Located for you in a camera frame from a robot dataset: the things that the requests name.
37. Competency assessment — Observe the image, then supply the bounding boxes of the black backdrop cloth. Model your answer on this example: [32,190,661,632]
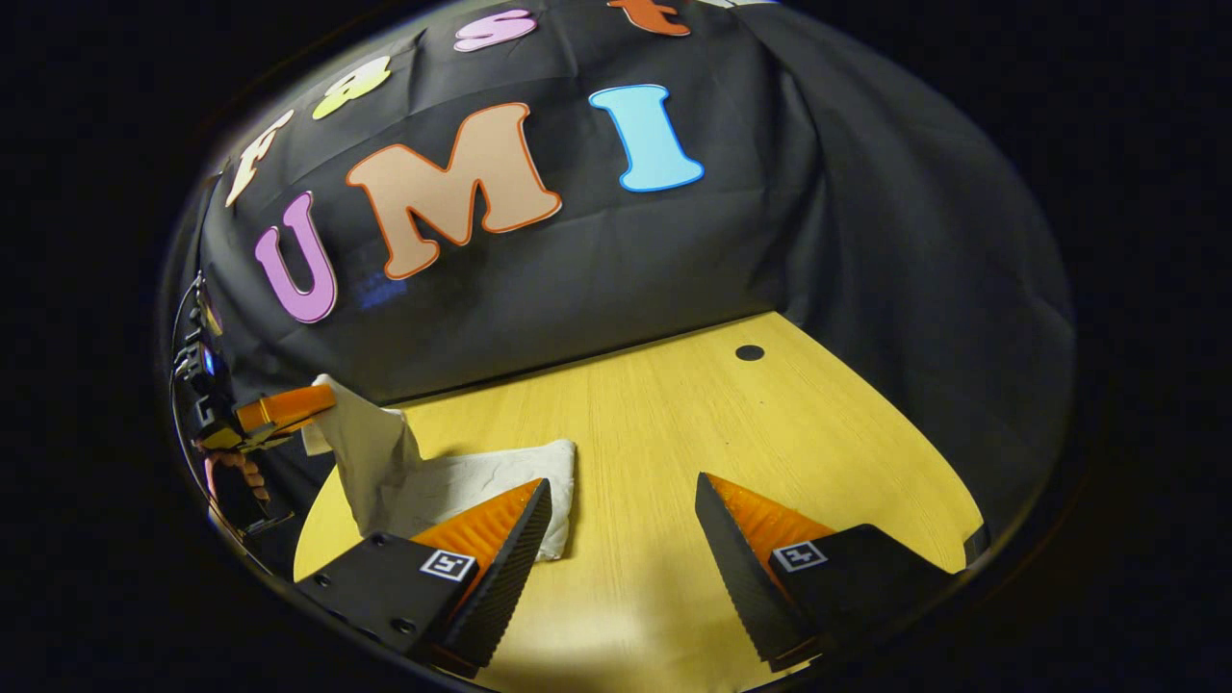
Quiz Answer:
[159,0,1074,578]

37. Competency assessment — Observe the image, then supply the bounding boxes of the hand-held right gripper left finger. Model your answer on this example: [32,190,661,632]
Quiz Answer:
[294,478,554,677]

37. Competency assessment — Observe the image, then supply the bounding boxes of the white jeans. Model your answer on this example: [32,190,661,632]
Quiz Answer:
[301,373,578,563]

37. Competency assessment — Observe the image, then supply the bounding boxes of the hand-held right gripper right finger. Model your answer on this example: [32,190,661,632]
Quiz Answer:
[694,472,956,673]

